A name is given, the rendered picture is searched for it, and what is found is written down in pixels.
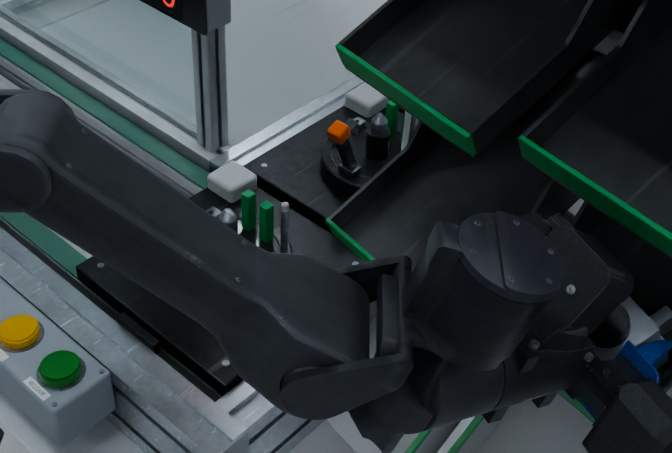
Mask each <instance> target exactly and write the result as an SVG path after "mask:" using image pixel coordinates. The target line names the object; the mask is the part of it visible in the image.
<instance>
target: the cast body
mask: <svg viewBox="0 0 672 453"><path fill-rule="evenodd" d="M671 330H672V310H671V309H670V308H669V307H668V306H664V307H663V308H661V309H660V310H658V311H657V312H655V313H654V314H652V315H651V316H650V317H649V316H648V315H647V314H646V313H645V312H644V311H643V310H642V309H641V308H640V307H639V306H638V305H637V304H636V303H635V302H634V301H633V300H632V298H631V297H630V296H629V297H628V298H627V299H626V300H625V301H624V302H622V303H620V304H619V305H618V306H617V307H616V309H615V310H614V311H613V312H612V313H611V314H610V315H609V316H608V317H607V318H606V319H605V320H604V321H603V322H602V323H601V324H600V325H599V326H598V327H597V328H596V329H595V330H594V331H593V332H592V333H591V334H588V335H587V336H588V337H589V339H590V340H591V341H592V342H593V343H594V344H595V345H596V347H595V349H594V350H593V351H594V353H595V354H596V355H597V356H598V357H599V358H600V359H601V360H602V361H604V360H607V359H609V360H611V359H615V358H616V356H617V355H618V353H619V352H620V350H621V349H622V348H623V346H624V345H625V343H626V342H627V341H628V340H629V341H630V342H631V343H632V344H633V345H634V346H635V347H636V348H638V347H641V346H644V345H647V344H650V343H653V342H656V341H659V340H665V339H664V338H663V337H662V336H663V335H665V334H666V333H668V332H669V331H671ZM667 362H668V354H667V355H666V356H665V357H664V358H663V359H662V360H661V361H660V362H659V363H658V364H657V365H656V367H655V369H656V370H657V369H658V368H660V367H661V366H662V365H664V364H665V363H667Z"/></svg>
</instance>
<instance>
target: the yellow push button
mask: <svg viewBox="0 0 672 453"><path fill-rule="evenodd" d="M39 335H40V328H39V323H38V321H37V320H36V319H35V318H34V317H32V316H30V315H25V314H21V315H15V316H12V317H10V318H8V319H6V320H5V321H4V322H3V323H2V324H1V325H0V341H1V343H2V344H3V345H4V346H6V347H8V348H11V349H20V348H25V347H27V346H29V345H31V344H33V343H34V342H35V341H36V340H37V339H38V337H39Z"/></svg>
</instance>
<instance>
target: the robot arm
mask: <svg viewBox="0 0 672 453"><path fill-rule="evenodd" d="M22 212H24V213H26V214H27V215H29V216H31V217H32V218H34V219H35V220H37V221H39V222H40V223H42V224H43V225H45V226H46V227H48V228H50V229H51V230H53V231H54V232H56V233H57V234H59V235H61V236H62V237H64V238H65V239H67V240H69V241H70V242H72V243H73V244H75V245H76V246H78V247H80V248H81V249H83V250H84V251H86V252H88V253H89V254H91V255H92V256H94V257H95V258H97V259H99V260H100V261H102V262H103V263H105V264H106V265H108V266H110V267H111V268H113V269H114V270H116V271H118V272H119V273H121V274H122V275H124V276H125V277H127V278H129V279H130V280H132V281H133V282H135V283H137V284H138V285H140V286H141V287H143V288H144V289H146V290H148V291H149V292H151V293H152V294H154V295H155V296H157V297H159V298H160V299H162V300H163V301H165V302H167V303H168V304H170V305H171V306H173V307H174V308H176V309H178V310H179V311H181V312H182V313H184V314H186V315H187V316H189V317H190V318H192V319H193V320H195V321H197V322H198V323H200V324H201V325H202V326H203V327H205V328H206V329H207V330H208V331H209V332H210V333H212V334H213V335H214V336H215V337H216V338H217V340H218V342H219V343H220V345H221V347H222V348H223V350H224V352H225V354H226V355H227V357H228V359H229V361H230V362H231V364H232V366H233V367H234V369H235V371H236V373H237V374H238V375H239V376H240V377H241V378H242V379H243V380H244V381H245V382H246V383H248V384H249V385H250V386H251V387H252V388H254V389H255V390H256V391H257V392H258V393H260V394H261V395H262V396H263V397H264V398H265V399H267V400H268V401H269V402H270V403H271V404H273V405H274V406H275V407H277V408H278V409H280V410H281V411H283V412H285V413H288V414H290V415H292V416H296V417H299V418H303V419H309V420H324V419H328V418H331V417H335V416H337V415H339V414H342V413H344V412H346V411H348V413H349V414H350V416H351V418H352V420H353V421H354V423H355V425H356V427H357V429H358V430H359V432H360V434H361V436H362V437H363V438H365V439H369V440H370V441H372V442H373V443H374V444H375V445H376V446H377V447H378V448H379V449H380V450H381V452H382V453H391V452H392V451H393V450H394V448H395V447H396V445H397V444H398V442H399V441H400V439H401V438H402V436H403V435H404V434H416V433H420V432H424V431H428V430H431V429H434V428H438V427H441V426H444V425H448V424H451V423H454V422H458V421H461V420H464V419H468V418H471V417H475V416H478V415H482V416H483V417H484V419H485V420H486V421H487V423H488V424H489V423H492V422H496V421H499V420H501V419H502V417H503V415H504V414H505V412H506V411H507V409H508V406H512V405H515V404H519V403H522V402H525V401H529V400H532V402H533V403H534V404H535V405H536V407H537V408H541V407H545V406H548V405H550V404H551V402H552V400H553V399H554V397H555V396H556V394H557V393H558V392H559V391H562V390H564V391H565V392H566V393H567V394H568V395H569V397H570V398H571V399H577V398H578V397H579V396H580V397H581V398H582V400H583V401H584V404H583V406H584V407H585V409H586V410H587V411H588V412H589V413H590V415H591V416H592V417H593V418H594V419H595V421H594V423H593V424H592V426H593V428H592V429H591V431H590V432H589V433H588V435H587V436H586V438H585V439H584V440H583V442H582V445H583V446H584V447H585V449H586V450H587V451H588V452H589V453H672V399H671V398H670V397H669V396H668V395H667V394H666V392H665V391H664V390H663V389H662V388H661V387H660V386H659V385H658V384H659V374H658V372H657V370H656V369H655V367H656V365H657V364H658V363H659V362H660V361H661V360H662V359H663V358H664V357H665V356H666V355H667V354H668V352H669V351H670V350H671V348H672V340H671V339H668V340H659V341H656V342H653V343H650V344H647V345H644V346H641V347H638V348H636V347H635V346H634V345H633V344H632V343H631V342H630V341H629V340H628V341H627V342H626V343H625V345H624V346H623V348H622V349H621V350H620V352H619V353H618V355H617V356H616V358H615V359H611V360H609V359H607V360H604V361H602V360H601V359H600V358H599V357H598V356H597V355H596V354H595V353H594V351H593V350H594V349H595V347H596V345H595V344H594V343H593V342H592V341H591V340H590V339H589V337H588V336H587V335H588V334H591V333H592V332H593V331H594V330H595V329H596V328H597V327H598V326H599V325H600V324H601V323H602V322H603V321H604V320H605V319H606V318H607V317H608V316H609V315H610V314H611V313H612V312H613V311H614V310H615V309H616V307H617V306H618V305H619V304H620V303H622V302H624V301H625V300H626V299H627V298H628V297H629V296H630V295H631V293H632V291H633V289H634V279H633V276H632V274H631V273H630V272H629V271H628V270H627V268H626V267H624V266H623V265H622V264H621V263H620V262H619V261H618V260H617V259H616V258H615V257H614V256H613V255H612V254H611V253H610V252H609V251H608V250H607V249H606V248H605V247H604V246H603V244H602V243H601V242H600V241H599V240H598V239H597V238H596V237H594V236H592V235H589V234H586V233H584V232H581V231H579V230H576V229H575V228H574V227H573V225H572V224H571V223H570V222H569V221H568V220H567V219H566V218H565V217H564V216H563V215H562V214H561V213H557V214H555V215H553V216H552V217H549V218H548V217H547V216H544V215H542V214H539V213H535V214H529V215H525V216H520V217H516V216H514V215H512V214H509V213H505V212H501V211H497V212H496V213H479V214H474V215H472V216H470V217H468V218H467V219H466V220H465V221H464V222H463V223H462V224H461V226H458V225H454V224H451V223H448V222H444V221H440V222H437V223H436V225H435V226H434V228H433V230H432V232H431V233H430V235H429V237H428V240H427V245H426V249H425V251H424V253H423V255H422V257H421V258H420V260H419V262H418V264H417V265H416V267H415V269H414V271H413V272H412V274H411V259H410V257H408V256H406V255H401V256H396V257H391V258H386V259H381V260H379V259H375V260H372V261H370V262H366V263H361V264H356V265H351V266H346V267H341V268H336V269H332V268H330V267H328V266H326V265H324V264H322V263H321V262H319V261H317V260H315V259H313V258H311V257H309V256H307V255H304V254H294V253H273V252H269V251H267V250H265V249H263V248H261V247H259V246H257V245H255V244H253V243H251V242H250V241H248V240H247V239H245V238H244V237H243V236H241V235H240V234H238V233H237V232H235V231H234V230H233V229H231V228H230V227H228V226H227V225H225V224H224V223H223V222H221V221H220V220H218V219H217V218H215V217H214V216H213V215H211V214H210V213H208V212H207V211H205V210H204V209H203V208H201V207H200V206H198V205H197V204H195V203H194V202H193V201H191V200H190V199H188V198H187V197H185V196H184V195H183V194H181V193H180V192H178V191H177V190H175V189H174V188H173V187H171V186H170V185H168V184H167V183H165V182H164V181H163V180H161V179H160V178H158V177H157V176H155V175H154V174H153V173H151V172H150V171H148V170H147V169H145V168H144V167H143V166H141V165H140V164H138V163H137V162H135V161H134V160H133V159H131V158H130V157H128V156H127V155H125V154H124V153H123V152H121V151H120V150H118V149H117V148H115V147H114V146H113V145H111V144H110V143H108V142H107V141H105V140H104V139H103V138H101V137H100V136H98V135H97V134H95V133H94V132H93V131H91V130H90V129H88V128H87V127H85V126H84V125H83V124H81V123H80V122H78V121H77V119H76V117H75V114H74V112H73V110H72V108H71V107H70V106H69V105H67V104H66V103H65V102H64V101H63V100H62V99H61V98H59V97H57V96H55V95H53V94H51V93H49V92H46V91H41V90H35V89H0V213H22ZM375 300H377V341H376V354H375V355H374V357H373V358H370V359H369V331H370V304H369V303H371V302H373V301H375Z"/></svg>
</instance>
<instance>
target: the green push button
mask: <svg viewBox="0 0 672 453"><path fill-rule="evenodd" d="M81 371H82V366H81V361H80V358H79V356H78V355H77V354H75V353H74V352H71V351H67V350H60V351H55V352H53V353H50V354H49V355H47V356H46V357H45V358H44V359H43V360H42V361H41V363H40V365H39V372H40V377H41V379H42V381H43V382H44V383H45V384H47V385H49V386H52V387H63V386H66V385H69V384H71V383H73V382H74V381H75V380H77V378H78V377H79V376H80V374H81Z"/></svg>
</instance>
